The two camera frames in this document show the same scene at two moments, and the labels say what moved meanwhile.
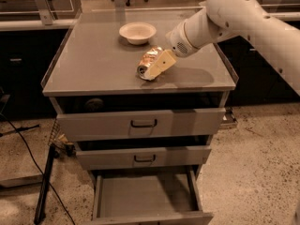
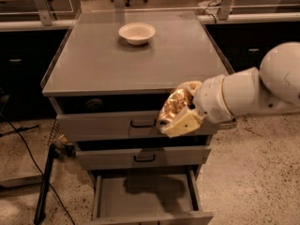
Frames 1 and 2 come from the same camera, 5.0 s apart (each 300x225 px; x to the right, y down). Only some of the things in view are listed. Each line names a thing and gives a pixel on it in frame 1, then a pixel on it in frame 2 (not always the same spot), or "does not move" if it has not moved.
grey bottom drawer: [148, 197] does not move
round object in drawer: [94, 105] does not move
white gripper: [176, 42] -> [210, 99]
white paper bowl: [137, 33] does not move
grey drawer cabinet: [146, 142] does not move
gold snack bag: [147, 60] -> [176, 102]
